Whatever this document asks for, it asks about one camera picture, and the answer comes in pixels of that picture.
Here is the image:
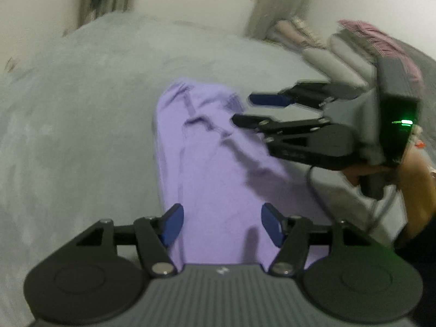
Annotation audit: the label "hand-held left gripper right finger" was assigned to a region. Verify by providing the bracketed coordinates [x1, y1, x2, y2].
[262, 203, 373, 276]

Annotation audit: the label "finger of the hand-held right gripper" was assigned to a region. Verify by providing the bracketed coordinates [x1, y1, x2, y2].
[249, 82, 365, 110]
[232, 114, 332, 140]

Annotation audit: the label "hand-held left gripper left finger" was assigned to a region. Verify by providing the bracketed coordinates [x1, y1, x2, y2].
[75, 203, 184, 277]

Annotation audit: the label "purple pants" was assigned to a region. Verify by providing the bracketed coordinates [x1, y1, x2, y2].
[153, 79, 332, 271]

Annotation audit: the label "person's right hand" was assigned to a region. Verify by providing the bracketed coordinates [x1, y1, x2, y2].
[342, 165, 399, 186]

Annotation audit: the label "light grey bolster pillow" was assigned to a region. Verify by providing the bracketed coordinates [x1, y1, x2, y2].
[303, 46, 368, 89]

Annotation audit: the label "pink folded blanket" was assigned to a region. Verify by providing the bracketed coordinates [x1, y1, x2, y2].
[274, 20, 307, 46]

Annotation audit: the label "floral folded cloth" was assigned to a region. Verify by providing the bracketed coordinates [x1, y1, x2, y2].
[289, 15, 324, 46]

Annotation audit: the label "grey padded headboard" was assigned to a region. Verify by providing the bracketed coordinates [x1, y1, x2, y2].
[398, 39, 436, 133]

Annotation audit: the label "person's dark clothing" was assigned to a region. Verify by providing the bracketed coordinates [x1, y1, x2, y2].
[392, 228, 436, 327]

